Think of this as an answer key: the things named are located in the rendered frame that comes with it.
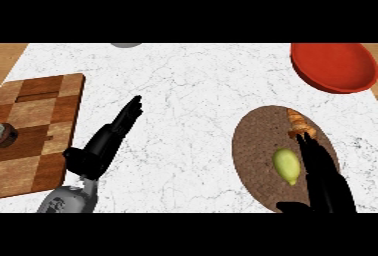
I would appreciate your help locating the red bowl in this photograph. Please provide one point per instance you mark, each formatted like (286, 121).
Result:
(335, 66)

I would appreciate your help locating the dark round object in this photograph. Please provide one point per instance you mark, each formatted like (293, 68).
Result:
(7, 135)

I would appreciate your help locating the orange croissant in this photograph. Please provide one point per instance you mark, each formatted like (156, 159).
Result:
(299, 123)

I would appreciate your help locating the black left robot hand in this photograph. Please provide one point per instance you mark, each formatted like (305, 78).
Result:
(101, 146)

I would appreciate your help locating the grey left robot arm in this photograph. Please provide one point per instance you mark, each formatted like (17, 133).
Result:
(69, 200)

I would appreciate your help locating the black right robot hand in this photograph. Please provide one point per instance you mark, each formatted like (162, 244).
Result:
(326, 180)

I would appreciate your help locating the checkered wooden cutting board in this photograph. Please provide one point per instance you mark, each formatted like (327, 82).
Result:
(38, 133)

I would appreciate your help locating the brown oval placemat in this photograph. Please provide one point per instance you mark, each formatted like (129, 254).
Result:
(261, 156)

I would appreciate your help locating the grey round object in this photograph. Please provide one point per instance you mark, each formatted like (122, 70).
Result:
(126, 44)

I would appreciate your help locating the yellow-green lemon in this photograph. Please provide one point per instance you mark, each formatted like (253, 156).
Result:
(287, 165)

